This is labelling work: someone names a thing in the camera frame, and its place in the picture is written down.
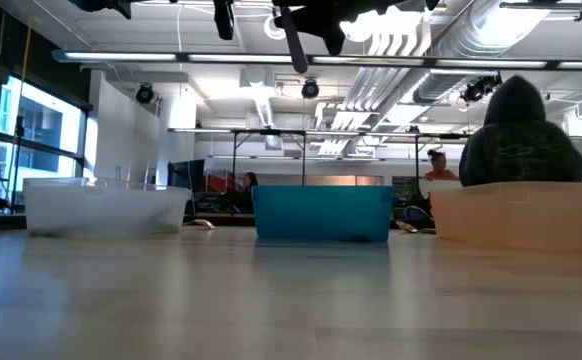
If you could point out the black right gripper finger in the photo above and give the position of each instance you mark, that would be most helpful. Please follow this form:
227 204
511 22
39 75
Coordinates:
316 26
316 10

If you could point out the teal plastic bin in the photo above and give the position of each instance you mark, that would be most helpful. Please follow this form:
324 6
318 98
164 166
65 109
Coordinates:
321 215

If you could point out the clear plastic bin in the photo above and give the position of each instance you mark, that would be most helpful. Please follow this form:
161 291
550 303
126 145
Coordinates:
101 210

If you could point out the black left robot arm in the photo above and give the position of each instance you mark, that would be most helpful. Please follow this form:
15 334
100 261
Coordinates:
101 4

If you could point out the black round spotlight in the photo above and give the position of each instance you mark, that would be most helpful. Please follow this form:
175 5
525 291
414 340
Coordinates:
310 89
144 93

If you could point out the white ceiling pipes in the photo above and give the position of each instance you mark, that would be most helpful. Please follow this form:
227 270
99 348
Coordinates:
381 75

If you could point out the white ceiling vent column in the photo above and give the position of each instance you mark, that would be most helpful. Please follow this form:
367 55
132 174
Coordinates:
258 95

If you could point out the long ceiling light strip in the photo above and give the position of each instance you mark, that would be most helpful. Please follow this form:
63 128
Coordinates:
196 130
121 56

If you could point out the black spotlight cluster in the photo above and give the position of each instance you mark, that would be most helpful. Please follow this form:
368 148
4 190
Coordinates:
476 90

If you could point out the dark background monitor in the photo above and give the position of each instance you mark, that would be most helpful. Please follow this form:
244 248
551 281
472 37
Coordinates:
186 175

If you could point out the red background object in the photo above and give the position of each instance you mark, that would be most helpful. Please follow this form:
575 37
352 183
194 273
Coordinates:
218 182

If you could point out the person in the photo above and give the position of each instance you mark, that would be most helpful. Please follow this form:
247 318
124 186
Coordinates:
521 135
438 167
248 187

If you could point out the dark blue bag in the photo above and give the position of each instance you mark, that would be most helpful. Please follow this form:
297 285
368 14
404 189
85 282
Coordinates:
416 217

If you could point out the gold spoon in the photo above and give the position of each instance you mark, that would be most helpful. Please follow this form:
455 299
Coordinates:
200 223
407 227

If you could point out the black ceiling track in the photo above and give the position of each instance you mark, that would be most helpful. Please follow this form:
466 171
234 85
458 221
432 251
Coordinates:
546 5

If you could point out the thin black pole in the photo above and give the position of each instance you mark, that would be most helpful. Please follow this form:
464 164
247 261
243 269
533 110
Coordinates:
17 165

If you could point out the orange plastic bin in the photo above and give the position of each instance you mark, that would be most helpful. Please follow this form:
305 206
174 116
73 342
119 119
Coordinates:
521 220

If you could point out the silver spiral air duct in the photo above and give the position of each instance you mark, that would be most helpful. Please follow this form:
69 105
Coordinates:
471 40

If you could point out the black background rig frame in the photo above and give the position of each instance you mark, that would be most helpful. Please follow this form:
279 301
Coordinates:
234 160
417 160

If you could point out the black aluminium rig frame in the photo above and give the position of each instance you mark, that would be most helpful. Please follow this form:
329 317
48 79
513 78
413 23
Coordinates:
231 220

